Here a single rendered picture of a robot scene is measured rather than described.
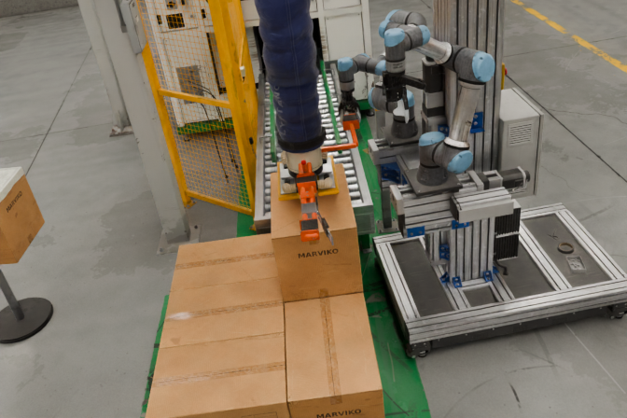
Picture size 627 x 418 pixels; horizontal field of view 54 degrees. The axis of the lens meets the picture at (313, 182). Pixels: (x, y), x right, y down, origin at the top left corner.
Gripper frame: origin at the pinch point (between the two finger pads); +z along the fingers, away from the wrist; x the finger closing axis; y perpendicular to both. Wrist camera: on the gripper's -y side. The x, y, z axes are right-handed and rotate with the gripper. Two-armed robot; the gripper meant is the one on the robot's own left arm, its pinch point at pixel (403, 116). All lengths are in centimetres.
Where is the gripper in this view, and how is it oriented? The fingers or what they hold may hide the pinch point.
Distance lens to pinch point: 250.4
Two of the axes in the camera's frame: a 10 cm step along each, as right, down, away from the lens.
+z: 1.2, 8.4, 5.3
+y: -9.8, 1.7, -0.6
